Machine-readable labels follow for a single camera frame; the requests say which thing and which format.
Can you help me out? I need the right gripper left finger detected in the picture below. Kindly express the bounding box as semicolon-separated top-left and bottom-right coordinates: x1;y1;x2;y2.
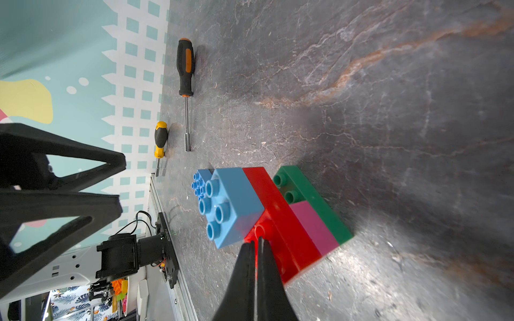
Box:
212;242;256;321

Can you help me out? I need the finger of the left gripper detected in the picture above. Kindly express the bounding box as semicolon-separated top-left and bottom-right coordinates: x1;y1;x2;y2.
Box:
1;123;127;191
1;189;123;298

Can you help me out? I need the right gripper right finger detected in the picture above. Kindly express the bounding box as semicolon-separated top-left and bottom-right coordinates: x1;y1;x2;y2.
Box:
257;238;298;321

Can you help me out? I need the red lego brick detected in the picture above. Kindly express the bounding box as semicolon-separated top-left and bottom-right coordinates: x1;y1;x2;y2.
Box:
243;167;322;285

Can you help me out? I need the pink lego brick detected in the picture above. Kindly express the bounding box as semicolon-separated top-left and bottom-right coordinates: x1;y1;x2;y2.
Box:
290;201;339;256

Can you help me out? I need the small blue lego brick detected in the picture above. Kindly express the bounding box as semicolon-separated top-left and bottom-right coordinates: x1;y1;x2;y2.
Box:
199;167;264;249

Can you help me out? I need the green lego brick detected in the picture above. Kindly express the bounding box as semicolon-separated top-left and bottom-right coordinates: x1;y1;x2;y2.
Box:
273;165;353;245

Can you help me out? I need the yellow black screwdriver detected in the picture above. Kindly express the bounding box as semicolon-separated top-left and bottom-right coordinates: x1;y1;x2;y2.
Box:
154;121;168;177

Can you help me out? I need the black orange screwdriver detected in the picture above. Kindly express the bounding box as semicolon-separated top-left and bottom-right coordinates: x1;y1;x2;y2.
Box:
176;38;195;152

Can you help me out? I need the aluminium front rail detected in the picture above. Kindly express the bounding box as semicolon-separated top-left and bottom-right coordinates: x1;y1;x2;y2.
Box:
149;173;198;320

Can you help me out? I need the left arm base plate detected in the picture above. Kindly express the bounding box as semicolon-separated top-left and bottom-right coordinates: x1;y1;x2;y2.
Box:
156;212;179;289

